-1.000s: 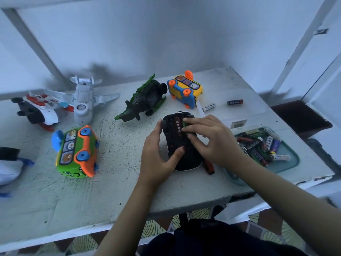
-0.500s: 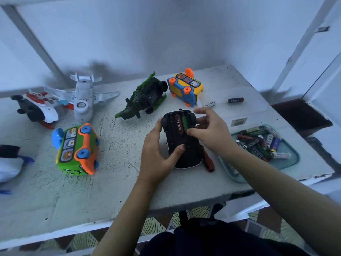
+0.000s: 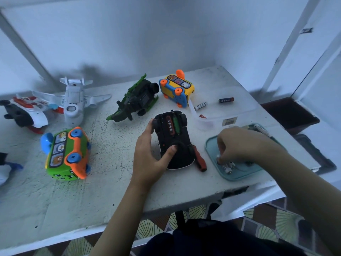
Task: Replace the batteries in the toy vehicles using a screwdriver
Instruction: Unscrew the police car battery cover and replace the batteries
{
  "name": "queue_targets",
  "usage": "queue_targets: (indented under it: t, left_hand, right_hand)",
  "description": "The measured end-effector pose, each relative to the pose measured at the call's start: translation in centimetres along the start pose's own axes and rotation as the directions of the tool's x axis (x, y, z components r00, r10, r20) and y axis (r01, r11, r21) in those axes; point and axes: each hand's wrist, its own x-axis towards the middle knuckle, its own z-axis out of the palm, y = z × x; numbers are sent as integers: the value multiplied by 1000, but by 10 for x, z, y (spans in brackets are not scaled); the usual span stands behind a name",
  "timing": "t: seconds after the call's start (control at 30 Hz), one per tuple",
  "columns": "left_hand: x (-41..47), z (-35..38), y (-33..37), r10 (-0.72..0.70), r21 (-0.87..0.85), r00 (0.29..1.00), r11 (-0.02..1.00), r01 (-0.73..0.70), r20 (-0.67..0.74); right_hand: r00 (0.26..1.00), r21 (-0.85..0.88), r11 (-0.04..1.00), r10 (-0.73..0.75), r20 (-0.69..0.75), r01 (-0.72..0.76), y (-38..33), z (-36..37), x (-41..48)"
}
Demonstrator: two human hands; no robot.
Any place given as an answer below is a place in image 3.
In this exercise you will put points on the person's left hand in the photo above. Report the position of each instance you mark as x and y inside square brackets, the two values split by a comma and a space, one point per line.
[149, 165]

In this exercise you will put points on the person's right hand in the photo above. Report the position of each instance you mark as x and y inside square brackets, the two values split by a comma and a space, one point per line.
[245, 144]

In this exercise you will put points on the teal container lid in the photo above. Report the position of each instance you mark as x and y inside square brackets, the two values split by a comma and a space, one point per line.
[213, 157]

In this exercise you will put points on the clear plastic container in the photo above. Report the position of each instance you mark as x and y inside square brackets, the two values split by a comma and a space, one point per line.
[240, 106]

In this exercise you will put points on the black white toy car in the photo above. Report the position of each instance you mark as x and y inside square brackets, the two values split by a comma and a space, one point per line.
[178, 138]

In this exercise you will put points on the red screwdriver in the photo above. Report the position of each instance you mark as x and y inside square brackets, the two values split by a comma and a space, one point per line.
[200, 160]

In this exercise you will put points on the black red battery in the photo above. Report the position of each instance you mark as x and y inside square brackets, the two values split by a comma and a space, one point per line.
[226, 99]

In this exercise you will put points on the dark brown storage box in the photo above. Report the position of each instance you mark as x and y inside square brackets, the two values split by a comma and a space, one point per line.
[290, 114]

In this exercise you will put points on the white orange battery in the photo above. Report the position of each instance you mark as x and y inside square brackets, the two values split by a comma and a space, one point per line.
[200, 105]

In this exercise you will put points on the dark green toy helicopter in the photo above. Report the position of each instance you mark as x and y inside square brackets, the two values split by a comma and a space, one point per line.
[136, 98]

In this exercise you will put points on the grey storage box lid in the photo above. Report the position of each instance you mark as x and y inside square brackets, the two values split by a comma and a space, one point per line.
[314, 152]

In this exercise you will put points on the yellow orange toy car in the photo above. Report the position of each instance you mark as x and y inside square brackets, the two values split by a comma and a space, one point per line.
[176, 88]

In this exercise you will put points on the green orange toy car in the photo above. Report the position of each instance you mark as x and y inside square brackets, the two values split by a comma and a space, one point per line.
[66, 154]

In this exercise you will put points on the white toy airplane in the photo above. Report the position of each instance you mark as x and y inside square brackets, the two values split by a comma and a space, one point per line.
[72, 101]

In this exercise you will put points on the red white toy vehicle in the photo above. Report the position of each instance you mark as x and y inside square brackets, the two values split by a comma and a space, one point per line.
[24, 112]

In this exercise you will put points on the white blue toy vehicle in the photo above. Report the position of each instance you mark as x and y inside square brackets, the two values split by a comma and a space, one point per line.
[4, 170]

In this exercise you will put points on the person's left forearm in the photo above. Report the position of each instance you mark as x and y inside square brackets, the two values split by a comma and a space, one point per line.
[122, 224]

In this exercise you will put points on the person's right forearm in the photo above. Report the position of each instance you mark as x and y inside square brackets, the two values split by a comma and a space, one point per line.
[306, 194]

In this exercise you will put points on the person's dark trousers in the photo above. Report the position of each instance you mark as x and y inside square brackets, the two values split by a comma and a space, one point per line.
[213, 240]

